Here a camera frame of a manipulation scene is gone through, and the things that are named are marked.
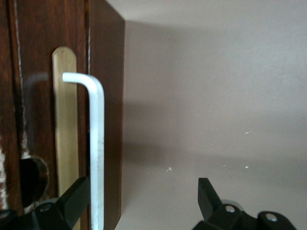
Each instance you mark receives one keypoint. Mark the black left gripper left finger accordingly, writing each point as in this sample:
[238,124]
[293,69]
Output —
[60,213]

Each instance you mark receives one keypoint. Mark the dark red wooden cabinet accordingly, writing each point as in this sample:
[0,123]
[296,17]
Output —
[110,95]

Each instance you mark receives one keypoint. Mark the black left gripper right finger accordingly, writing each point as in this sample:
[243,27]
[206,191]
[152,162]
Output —
[227,220]

